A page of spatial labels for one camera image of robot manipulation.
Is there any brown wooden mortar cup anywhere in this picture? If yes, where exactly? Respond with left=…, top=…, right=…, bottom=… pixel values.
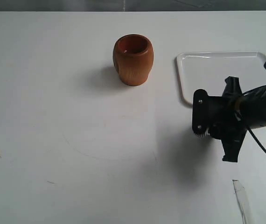
left=112, top=34, right=154, bottom=86

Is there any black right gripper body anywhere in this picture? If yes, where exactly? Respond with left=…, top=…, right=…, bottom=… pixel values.
left=192, top=89, right=246, bottom=141

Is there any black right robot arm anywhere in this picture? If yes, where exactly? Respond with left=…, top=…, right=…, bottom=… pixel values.
left=192, top=77, right=266, bottom=162

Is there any white rectangular plastic tray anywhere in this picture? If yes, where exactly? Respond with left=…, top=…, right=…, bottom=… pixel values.
left=175, top=51, right=266, bottom=108

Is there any clear tape strip right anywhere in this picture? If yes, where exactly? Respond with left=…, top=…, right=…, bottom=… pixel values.
left=232, top=180, right=254, bottom=224

